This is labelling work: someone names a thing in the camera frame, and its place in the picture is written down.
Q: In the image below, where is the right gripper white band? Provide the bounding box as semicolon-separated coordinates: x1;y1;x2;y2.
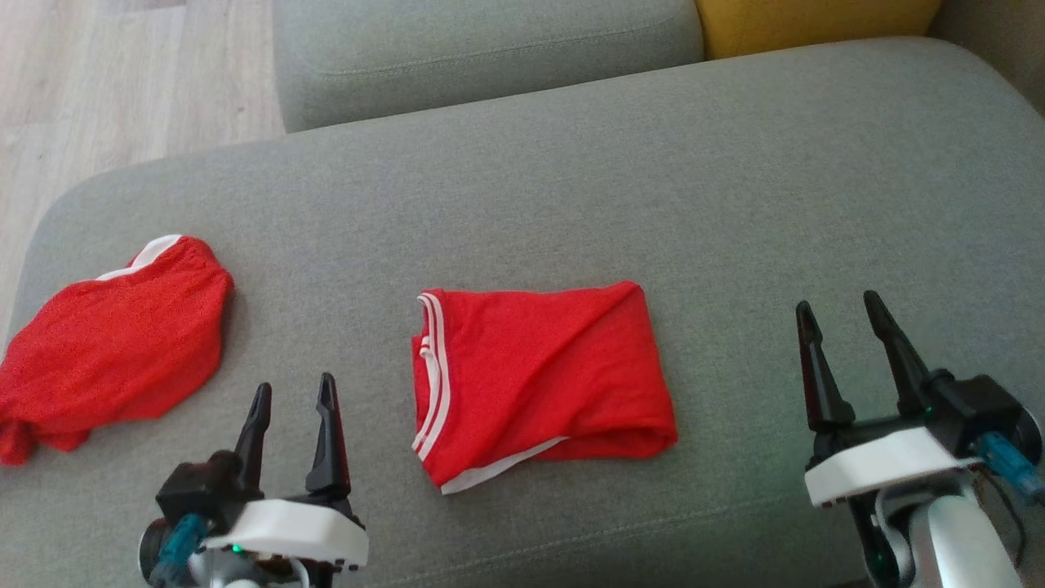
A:
796;290;985;509

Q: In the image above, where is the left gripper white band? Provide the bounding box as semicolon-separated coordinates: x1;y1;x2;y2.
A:
200;373;370;571

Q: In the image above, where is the red shorts white waistband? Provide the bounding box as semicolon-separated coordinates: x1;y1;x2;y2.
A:
0;234;235;466

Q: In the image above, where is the red Bulls basketball jersey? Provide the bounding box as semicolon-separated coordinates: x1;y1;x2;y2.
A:
411;280;678;496

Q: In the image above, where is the grey sofa seat cushion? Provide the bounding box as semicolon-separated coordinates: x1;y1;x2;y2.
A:
0;37;1045;588

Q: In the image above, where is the yellow cushion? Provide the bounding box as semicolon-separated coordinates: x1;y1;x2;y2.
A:
694;0;944;60

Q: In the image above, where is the grey sofa back cushion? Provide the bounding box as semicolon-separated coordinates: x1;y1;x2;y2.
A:
272;0;705;134

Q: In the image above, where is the left arm cable teal plug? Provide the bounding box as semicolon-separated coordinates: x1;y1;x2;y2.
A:
151;513;210;586

